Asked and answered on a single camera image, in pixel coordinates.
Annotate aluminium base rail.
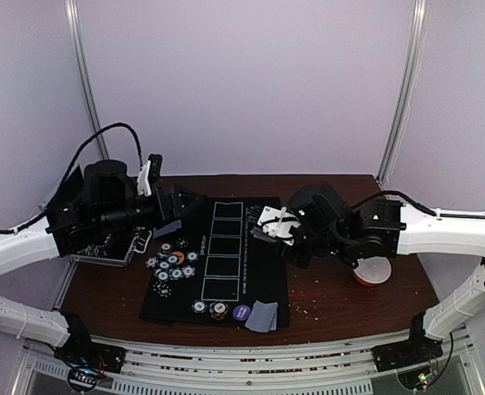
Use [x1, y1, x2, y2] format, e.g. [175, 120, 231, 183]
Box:
[9, 327, 485, 394]

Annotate mixed colour chip stack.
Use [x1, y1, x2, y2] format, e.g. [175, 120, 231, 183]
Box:
[209, 301, 229, 321]

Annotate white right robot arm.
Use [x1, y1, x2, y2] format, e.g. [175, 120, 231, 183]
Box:
[249, 184, 485, 371]

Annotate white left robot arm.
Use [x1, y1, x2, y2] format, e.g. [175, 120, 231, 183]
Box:
[0, 154, 204, 366]

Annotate black poker play mat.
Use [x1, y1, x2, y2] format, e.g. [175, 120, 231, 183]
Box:
[139, 197, 290, 328]

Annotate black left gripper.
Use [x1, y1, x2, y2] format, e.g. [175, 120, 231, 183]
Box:
[96, 182, 205, 235]

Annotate aluminium poker chip case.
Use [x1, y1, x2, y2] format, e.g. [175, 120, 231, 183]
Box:
[39, 163, 152, 268]

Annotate blue backed playing card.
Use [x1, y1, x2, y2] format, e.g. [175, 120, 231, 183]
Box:
[153, 220, 182, 239]

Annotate red black hundred chip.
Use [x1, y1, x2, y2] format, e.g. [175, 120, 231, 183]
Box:
[160, 243, 172, 254]

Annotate blue green fifty chip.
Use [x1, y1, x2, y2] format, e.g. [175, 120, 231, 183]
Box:
[186, 251, 199, 262]

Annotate purple small blind button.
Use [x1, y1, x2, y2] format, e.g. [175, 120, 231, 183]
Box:
[232, 304, 251, 322]

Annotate aluminium frame post right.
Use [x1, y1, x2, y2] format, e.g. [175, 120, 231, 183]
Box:
[376, 0, 429, 188]

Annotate orange big blind button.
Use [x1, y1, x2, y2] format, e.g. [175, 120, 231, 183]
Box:
[168, 251, 185, 265]

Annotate aluminium frame post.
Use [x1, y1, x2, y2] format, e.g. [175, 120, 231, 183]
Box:
[63, 0, 119, 184]
[376, 0, 429, 188]

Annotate orange white bowl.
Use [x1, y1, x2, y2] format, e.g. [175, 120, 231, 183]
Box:
[353, 257, 392, 286]

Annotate aluminium frame post left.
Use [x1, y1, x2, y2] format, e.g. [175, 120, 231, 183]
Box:
[63, 0, 119, 184]

